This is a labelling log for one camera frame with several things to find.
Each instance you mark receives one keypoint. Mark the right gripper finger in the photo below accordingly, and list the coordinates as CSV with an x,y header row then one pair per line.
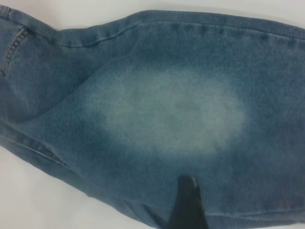
x,y
187,205

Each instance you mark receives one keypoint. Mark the blue denim shorts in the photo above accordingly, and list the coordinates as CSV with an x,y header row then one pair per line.
x,y
166,107

